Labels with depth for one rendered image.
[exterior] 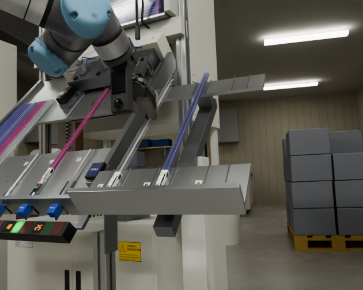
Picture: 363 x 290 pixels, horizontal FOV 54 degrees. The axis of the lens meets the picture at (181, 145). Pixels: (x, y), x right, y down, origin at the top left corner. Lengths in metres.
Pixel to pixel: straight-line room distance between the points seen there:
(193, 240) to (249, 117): 9.37
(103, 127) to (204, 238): 1.00
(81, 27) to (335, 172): 3.51
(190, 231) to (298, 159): 3.05
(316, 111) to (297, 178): 6.54
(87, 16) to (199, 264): 0.59
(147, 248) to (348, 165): 2.98
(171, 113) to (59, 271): 0.75
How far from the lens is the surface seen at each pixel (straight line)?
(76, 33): 0.59
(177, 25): 1.44
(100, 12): 0.58
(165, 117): 1.55
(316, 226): 3.91
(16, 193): 1.16
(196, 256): 0.88
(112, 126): 1.70
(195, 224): 0.87
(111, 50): 0.79
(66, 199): 0.96
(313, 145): 3.89
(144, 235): 1.21
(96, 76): 1.38
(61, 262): 1.46
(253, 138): 10.10
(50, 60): 0.69
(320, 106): 10.33
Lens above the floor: 0.76
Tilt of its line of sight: 5 degrees up
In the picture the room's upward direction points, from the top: 2 degrees counter-clockwise
